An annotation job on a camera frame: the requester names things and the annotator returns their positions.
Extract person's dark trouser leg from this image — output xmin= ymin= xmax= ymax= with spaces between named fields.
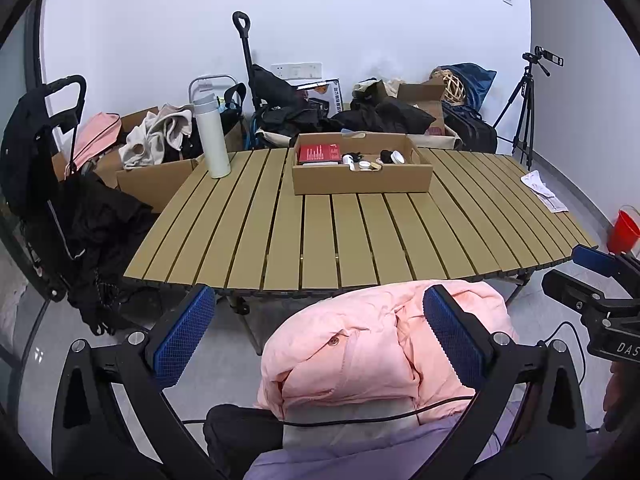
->
xmin=204 ymin=404 xmax=285 ymax=480

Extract pink padded jacket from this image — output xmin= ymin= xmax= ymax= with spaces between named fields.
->
xmin=255 ymin=280 xmax=521 ymax=421

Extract beige clothes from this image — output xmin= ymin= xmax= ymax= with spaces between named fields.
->
xmin=119 ymin=104 xmax=195 ymax=170

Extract black backpack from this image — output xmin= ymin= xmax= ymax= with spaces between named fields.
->
xmin=442 ymin=105 xmax=499 ymax=155

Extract blue fabric bag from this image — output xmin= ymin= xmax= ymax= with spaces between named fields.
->
xmin=434 ymin=62 xmax=498 ymax=112

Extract black camera tripod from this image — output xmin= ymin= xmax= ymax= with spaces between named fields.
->
xmin=492 ymin=60 xmax=538 ymax=171

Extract wicker ball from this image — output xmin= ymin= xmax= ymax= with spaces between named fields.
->
xmin=440 ymin=72 xmax=474 ymax=106

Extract person's lilac top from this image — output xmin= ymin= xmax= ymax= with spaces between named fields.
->
xmin=244 ymin=400 xmax=608 ymax=480

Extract black jacket heap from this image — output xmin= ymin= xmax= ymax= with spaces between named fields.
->
xmin=50 ymin=175 xmax=157 ymax=337

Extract black clothes heap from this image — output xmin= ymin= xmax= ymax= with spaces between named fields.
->
xmin=330 ymin=95 xmax=437 ymax=136

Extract printed appliance carton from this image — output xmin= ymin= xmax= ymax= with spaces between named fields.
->
xmin=295 ymin=79 xmax=342 ymax=117

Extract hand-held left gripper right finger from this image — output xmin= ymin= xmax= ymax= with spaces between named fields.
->
xmin=422 ymin=284 xmax=588 ymax=480

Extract large cardboard box with clothes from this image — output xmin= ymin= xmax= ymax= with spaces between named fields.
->
xmin=52 ymin=105 xmax=247 ymax=214

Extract open brown cardboard box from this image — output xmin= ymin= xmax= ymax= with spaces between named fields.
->
xmin=397 ymin=77 xmax=448 ymax=137

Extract long shallow cardboard box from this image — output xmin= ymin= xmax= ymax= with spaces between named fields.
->
xmin=291 ymin=132 xmax=434 ymax=196

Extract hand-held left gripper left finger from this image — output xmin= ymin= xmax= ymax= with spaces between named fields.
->
xmin=51 ymin=284 xmax=236 ymax=480

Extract white thermos bottle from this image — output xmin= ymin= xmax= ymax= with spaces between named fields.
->
xmin=193 ymin=93 xmax=231 ymax=179

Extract white wall outlet strip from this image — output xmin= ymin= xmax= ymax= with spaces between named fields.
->
xmin=271 ymin=61 xmax=323 ymax=79

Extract white paper sheets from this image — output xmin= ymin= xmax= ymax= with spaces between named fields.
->
xmin=520 ymin=170 xmax=570 ymax=213

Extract small video camera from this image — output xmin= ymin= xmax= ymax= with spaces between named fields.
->
xmin=522 ymin=46 xmax=566 ymax=68

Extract black trolley handle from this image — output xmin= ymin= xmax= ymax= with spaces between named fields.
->
xmin=232 ymin=11 xmax=266 ymax=113

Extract person's right hand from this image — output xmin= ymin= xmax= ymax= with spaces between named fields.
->
xmin=602 ymin=360 xmax=640 ymax=432

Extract red flat box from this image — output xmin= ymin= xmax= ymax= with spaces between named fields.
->
xmin=298 ymin=143 xmax=343 ymax=165

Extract red plastic bucket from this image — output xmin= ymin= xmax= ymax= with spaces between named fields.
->
xmin=606 ymin=205 xmax=640 ymax=256

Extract grey wire loop handle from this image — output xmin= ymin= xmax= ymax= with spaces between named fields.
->
xmin=188 ymin=74 xmax=239 ymax=107

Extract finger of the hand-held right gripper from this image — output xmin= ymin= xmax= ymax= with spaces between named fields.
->
xmin=541 ymin=269 xmax=640 ymax=322
xmin=571 ymin=244 xmax=640 ymax=283

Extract pink backpack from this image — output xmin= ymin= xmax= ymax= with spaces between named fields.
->
xmin=67 ymin=112 xmax=122 ymax=171

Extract black bag pile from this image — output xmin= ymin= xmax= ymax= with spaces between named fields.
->
xmin=248 ymin=64 xmax=351 ymax=136

